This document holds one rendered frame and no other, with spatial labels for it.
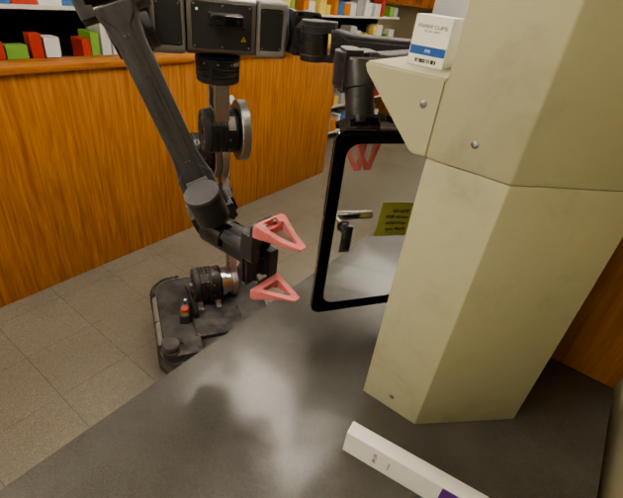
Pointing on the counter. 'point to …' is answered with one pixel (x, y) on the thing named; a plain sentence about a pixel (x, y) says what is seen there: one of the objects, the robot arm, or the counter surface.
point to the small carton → (434, 41)
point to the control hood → (410, 98)
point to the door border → (337, 207)
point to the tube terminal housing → (513, 205)
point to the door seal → (334, 216)
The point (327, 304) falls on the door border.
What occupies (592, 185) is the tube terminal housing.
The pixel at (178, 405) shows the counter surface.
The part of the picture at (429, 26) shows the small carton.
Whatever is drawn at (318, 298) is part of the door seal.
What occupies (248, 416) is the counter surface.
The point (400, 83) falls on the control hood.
